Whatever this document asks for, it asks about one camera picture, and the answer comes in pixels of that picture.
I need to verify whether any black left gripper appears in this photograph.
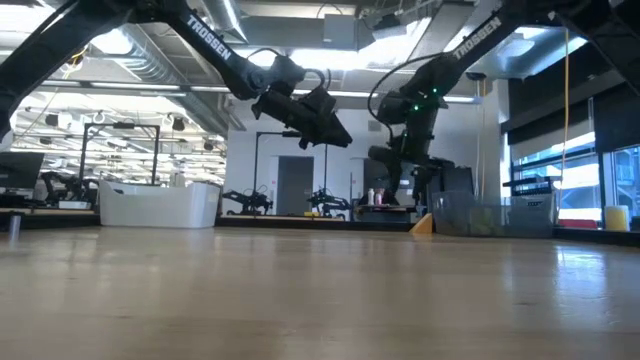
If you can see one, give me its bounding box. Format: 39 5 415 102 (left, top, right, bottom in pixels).
249 88 354 151

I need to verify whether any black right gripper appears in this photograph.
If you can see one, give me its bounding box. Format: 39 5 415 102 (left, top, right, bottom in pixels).
367 119 457 203

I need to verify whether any orange triangular block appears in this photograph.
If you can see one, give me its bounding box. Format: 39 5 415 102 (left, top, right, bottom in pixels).
409 212 434 235

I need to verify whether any black equipment rack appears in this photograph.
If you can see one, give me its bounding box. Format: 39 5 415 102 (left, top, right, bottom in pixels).
363 158 416 207

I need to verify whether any black cabinet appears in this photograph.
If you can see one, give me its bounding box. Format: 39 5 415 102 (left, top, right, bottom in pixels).
432 165 476 201

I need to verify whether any grey door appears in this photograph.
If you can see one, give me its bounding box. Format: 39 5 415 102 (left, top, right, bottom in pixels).
276 155 315 216

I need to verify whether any wooden background table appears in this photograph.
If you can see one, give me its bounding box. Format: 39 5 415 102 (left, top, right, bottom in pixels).
219 214 351 223

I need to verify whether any grey translucent plastic bin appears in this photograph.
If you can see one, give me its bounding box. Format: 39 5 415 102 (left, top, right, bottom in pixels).
431 191 557 238

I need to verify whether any black window rack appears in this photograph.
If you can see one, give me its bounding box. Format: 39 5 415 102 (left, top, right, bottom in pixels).
502 175 562 197

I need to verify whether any white plastic bin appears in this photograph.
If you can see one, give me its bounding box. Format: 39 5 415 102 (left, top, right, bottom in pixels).
98 179 222 230

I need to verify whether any yellow cylinder roll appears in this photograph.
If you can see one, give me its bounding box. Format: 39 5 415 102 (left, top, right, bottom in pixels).
604 204 631 232

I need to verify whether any black bench equipment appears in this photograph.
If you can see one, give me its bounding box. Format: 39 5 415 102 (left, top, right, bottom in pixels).
40 171 100 204

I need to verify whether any black computer monitor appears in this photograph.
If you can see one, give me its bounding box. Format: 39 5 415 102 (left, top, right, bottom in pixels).
0 151 45 190

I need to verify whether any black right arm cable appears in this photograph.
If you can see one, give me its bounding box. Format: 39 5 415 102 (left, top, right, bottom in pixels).
366 49 449 144

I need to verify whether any black gantry frame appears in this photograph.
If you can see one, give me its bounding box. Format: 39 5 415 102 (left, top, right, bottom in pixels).
74 121 162 197
253 130 330 217

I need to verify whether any black aluminium table frame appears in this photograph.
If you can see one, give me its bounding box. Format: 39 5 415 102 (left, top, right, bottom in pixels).
0 212 640 247

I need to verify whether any grey metal post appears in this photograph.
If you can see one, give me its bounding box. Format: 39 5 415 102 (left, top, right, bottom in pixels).
8 214 22 247

